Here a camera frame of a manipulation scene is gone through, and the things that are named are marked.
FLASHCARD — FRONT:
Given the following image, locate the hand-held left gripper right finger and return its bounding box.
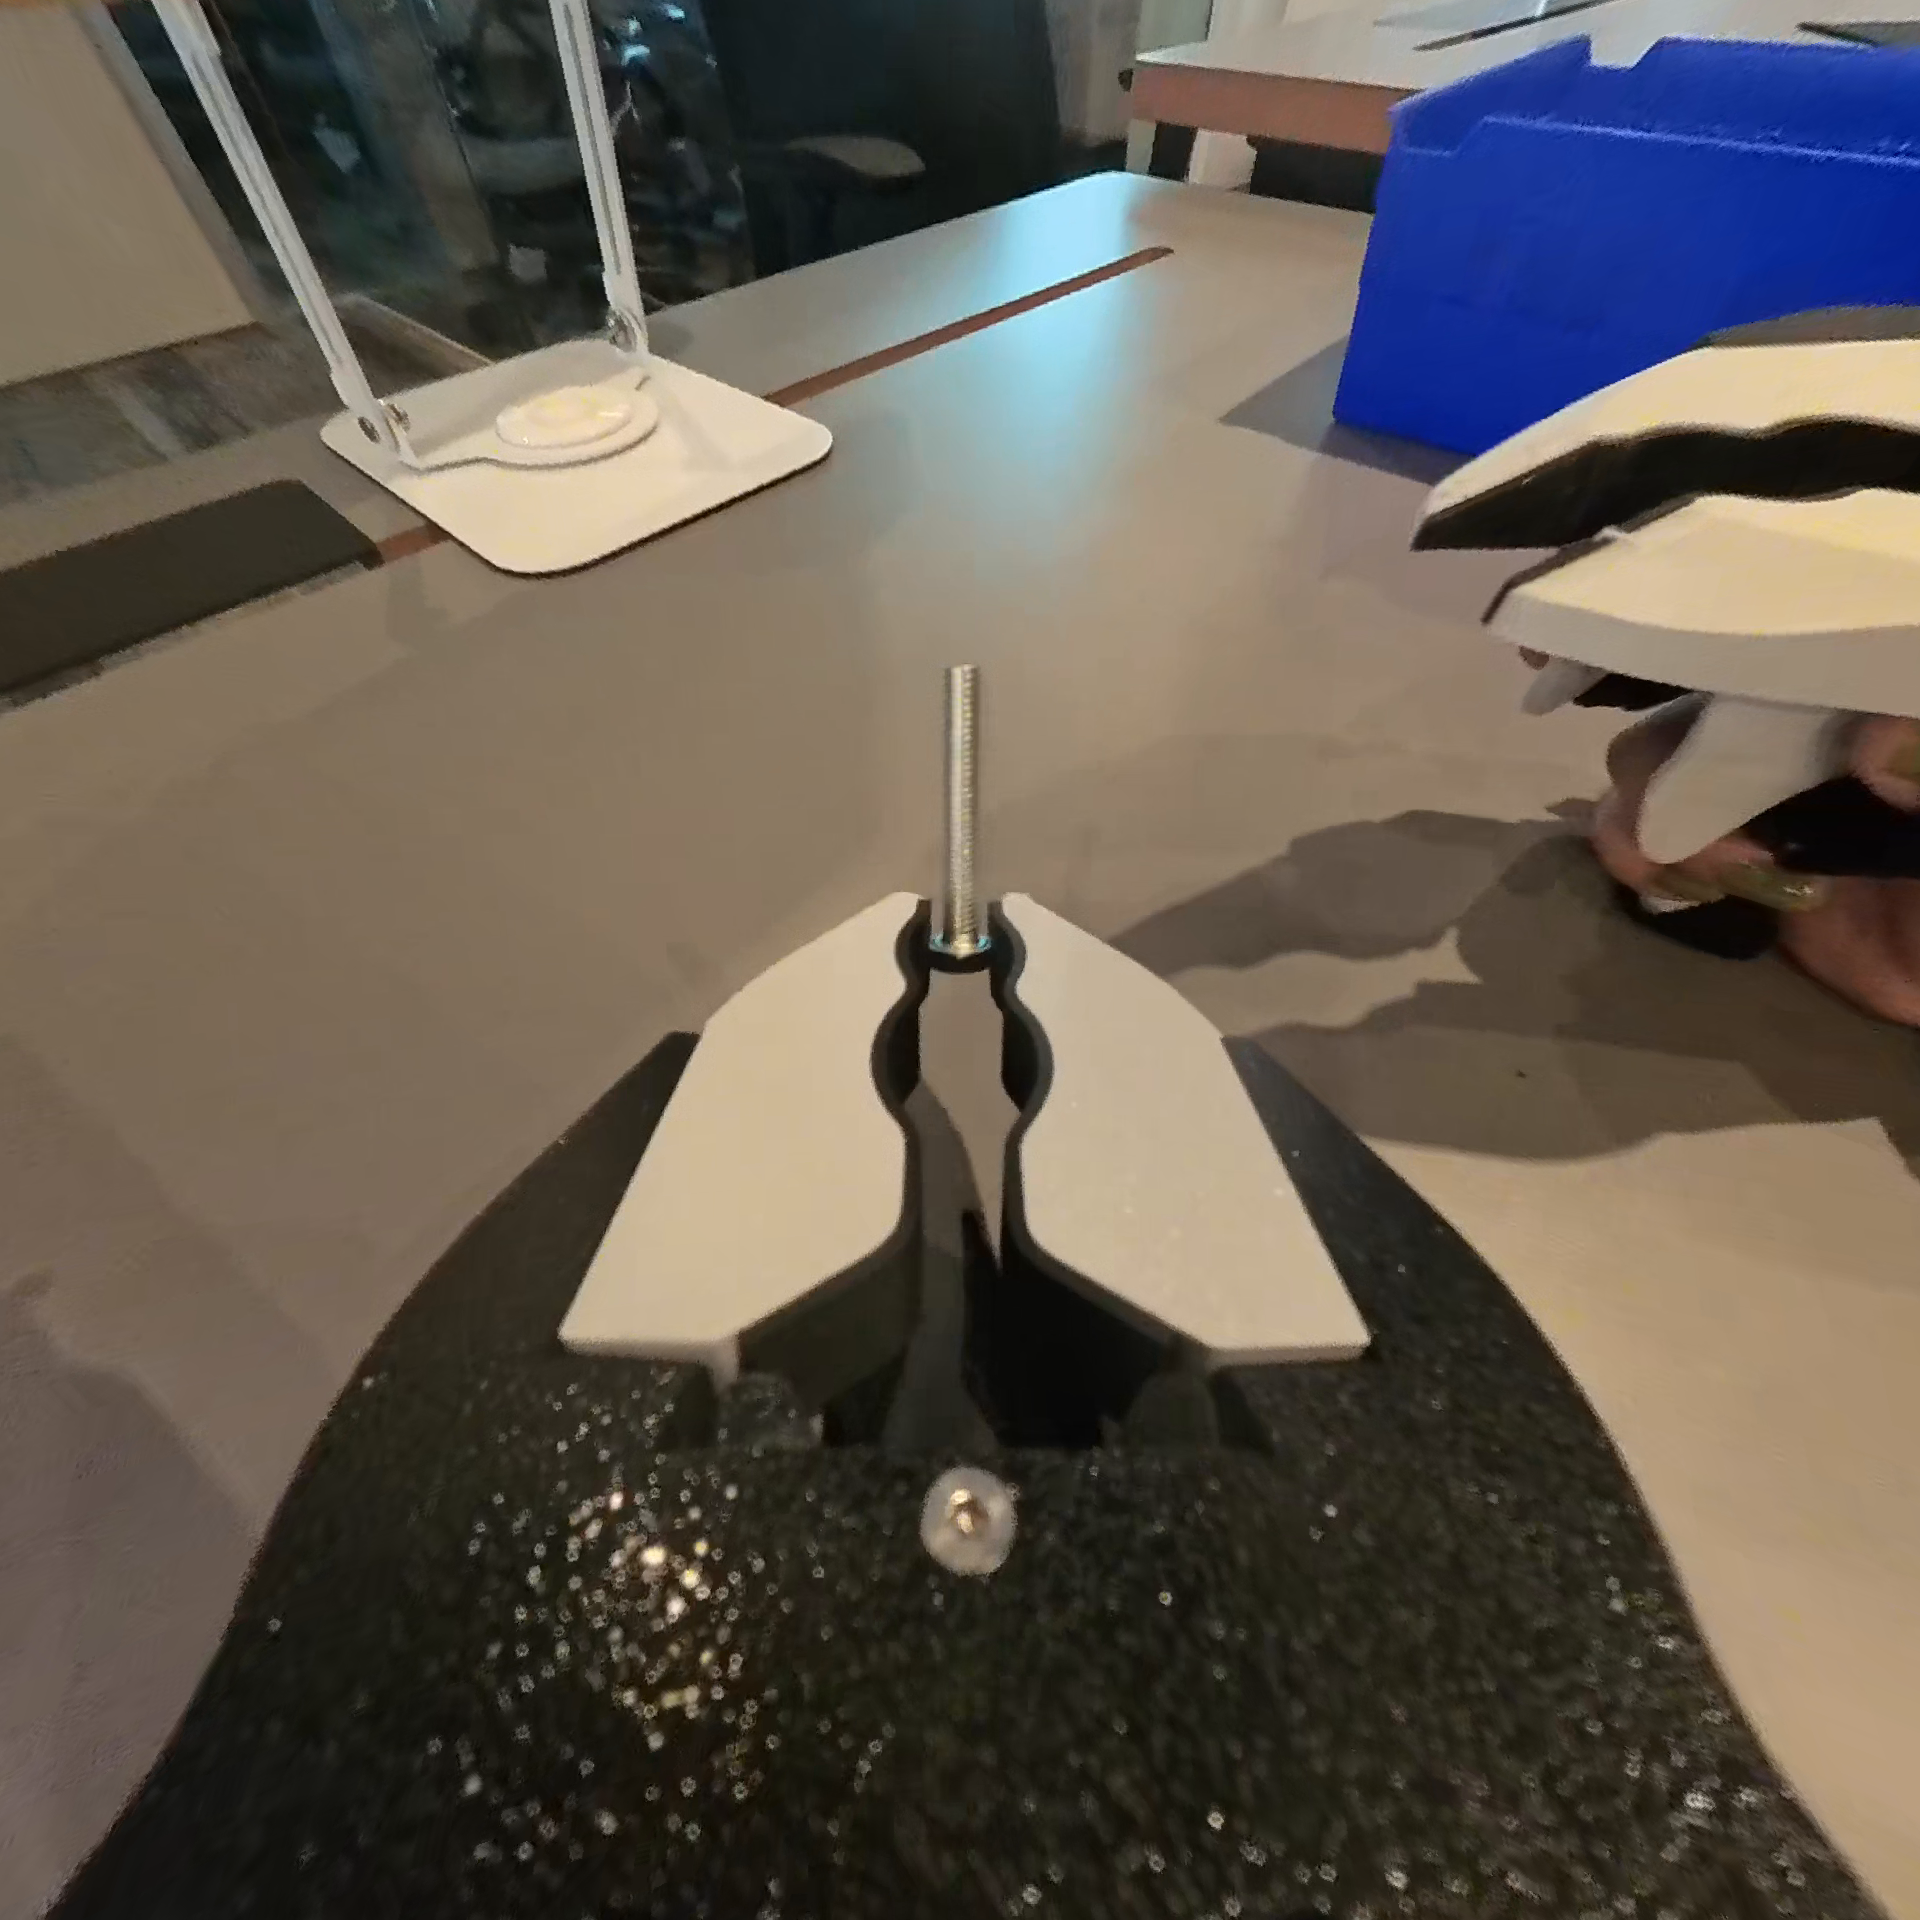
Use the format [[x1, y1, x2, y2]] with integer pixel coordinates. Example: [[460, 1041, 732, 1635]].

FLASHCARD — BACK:
[[993, 893, 1377, 1369]]

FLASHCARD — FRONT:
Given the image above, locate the blue plastic bin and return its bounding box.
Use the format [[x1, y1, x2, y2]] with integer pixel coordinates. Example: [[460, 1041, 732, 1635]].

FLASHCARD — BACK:
[[1333, 33, 1920, 462]]

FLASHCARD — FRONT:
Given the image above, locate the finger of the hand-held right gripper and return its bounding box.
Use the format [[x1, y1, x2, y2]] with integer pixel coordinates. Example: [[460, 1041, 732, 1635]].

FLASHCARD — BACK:
[[1410, 306, 1920, 554], [1476, 488, 1920, 722]]

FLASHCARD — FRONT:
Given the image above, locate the silver threaded bolt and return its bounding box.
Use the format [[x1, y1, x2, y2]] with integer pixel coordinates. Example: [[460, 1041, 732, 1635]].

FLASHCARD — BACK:
[[921, 663, 994, 971]]

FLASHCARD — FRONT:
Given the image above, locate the person's right hand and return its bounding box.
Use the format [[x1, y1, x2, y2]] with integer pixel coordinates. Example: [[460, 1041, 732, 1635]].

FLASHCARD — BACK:
[[1590, 697, 1920, 1032]]

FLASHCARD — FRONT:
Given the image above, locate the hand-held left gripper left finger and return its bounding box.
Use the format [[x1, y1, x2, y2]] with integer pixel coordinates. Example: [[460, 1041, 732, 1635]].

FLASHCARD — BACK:
[[557, 893, 929, 1377]]

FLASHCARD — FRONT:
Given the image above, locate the white lamp stand base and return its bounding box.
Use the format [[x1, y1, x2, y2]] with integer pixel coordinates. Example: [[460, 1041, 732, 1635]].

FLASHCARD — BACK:
[[151, 0, 836, 576]]

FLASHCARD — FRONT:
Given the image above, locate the black office chair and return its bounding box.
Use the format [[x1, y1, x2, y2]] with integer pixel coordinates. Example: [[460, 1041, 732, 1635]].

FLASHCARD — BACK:
[[701, 0, 1061, 275]]

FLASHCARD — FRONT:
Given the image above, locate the black rectangular mat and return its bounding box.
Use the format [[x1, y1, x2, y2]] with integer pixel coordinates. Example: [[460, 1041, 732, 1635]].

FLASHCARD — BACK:
[[0, 481, 386, 702]]

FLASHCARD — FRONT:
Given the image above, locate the wood edged white desk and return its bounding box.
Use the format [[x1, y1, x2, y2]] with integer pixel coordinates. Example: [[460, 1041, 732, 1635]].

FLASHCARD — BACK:
[[1129, 0, 1595, 195]]

